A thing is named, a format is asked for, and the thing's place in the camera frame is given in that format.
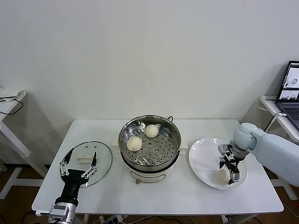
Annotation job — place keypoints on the white power strip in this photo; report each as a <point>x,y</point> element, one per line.
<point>112,219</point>

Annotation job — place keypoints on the dark grey laptop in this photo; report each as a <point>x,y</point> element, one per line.
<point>289,98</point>

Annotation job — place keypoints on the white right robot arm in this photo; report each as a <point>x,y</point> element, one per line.
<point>268,144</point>

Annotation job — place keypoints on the white steamed baozi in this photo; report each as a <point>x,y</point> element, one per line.
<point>134,143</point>
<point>220,177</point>
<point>151,131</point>

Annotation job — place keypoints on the round white plate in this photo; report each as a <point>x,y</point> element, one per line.
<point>203,161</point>

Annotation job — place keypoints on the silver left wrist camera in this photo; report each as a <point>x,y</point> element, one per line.
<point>59,207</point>

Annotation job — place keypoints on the cream electric cooker pot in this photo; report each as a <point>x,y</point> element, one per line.
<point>149,175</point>

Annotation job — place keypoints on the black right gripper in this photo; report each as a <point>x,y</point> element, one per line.
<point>233,164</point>

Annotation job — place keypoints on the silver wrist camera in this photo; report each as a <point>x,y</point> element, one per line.
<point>223,149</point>
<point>59,207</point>

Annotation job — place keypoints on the perforated steel steamer basket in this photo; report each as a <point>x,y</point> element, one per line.
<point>158,151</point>

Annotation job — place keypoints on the handwritten paper label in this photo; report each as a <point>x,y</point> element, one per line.
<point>269,99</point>

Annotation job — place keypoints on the round glass lid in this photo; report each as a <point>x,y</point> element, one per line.
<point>102,149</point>

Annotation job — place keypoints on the white side table with laptop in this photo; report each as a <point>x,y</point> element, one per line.
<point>267,106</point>

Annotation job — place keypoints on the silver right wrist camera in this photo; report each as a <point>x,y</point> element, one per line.
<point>223,149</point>

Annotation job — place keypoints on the white side table with cloth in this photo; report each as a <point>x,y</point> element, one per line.
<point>7,107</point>

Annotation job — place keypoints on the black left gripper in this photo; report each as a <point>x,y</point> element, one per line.
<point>72,179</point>

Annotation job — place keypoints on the white cloth bag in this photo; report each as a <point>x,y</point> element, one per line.
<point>9,93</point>

